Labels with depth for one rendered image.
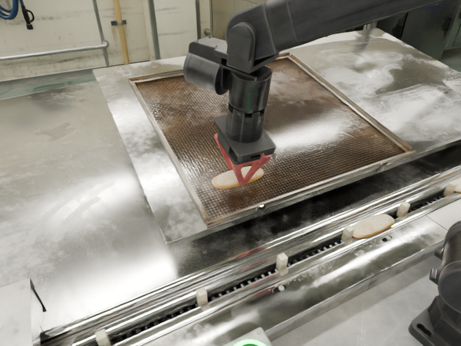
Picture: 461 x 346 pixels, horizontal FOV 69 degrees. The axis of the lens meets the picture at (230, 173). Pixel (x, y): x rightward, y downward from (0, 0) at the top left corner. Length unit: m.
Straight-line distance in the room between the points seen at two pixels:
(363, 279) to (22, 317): 0.46
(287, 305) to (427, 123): 0.63
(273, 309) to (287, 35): 0.36
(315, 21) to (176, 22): 3.59
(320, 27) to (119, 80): 0.65
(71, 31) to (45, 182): 3.27
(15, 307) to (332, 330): 0.42
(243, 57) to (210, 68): 0.08
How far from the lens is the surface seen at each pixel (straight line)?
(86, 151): 0.96
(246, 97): 0.47
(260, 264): 0.57
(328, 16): 0.40
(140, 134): 0.75
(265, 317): 0.50
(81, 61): 4.15
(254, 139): 0.52
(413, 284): 0.65
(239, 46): 0.43
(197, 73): 0.50
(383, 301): 0.61
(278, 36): 0.42
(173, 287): 0.53
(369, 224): 0.66
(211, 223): 0.56
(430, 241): 0.68
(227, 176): 0.59
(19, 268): 0.70
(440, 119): 1.03
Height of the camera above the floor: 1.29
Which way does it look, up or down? 36 degrees down
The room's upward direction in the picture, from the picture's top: straight up
